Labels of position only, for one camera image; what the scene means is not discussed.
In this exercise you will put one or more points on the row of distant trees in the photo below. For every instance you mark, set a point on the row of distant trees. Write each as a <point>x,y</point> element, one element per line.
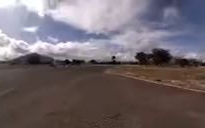
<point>78,62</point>

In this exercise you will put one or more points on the group of dark trees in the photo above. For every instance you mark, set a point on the group of dark trees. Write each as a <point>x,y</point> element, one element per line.
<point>160,56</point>

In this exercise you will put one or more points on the dark distant hill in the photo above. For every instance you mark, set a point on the dark distant hill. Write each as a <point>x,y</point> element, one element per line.
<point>33,58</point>

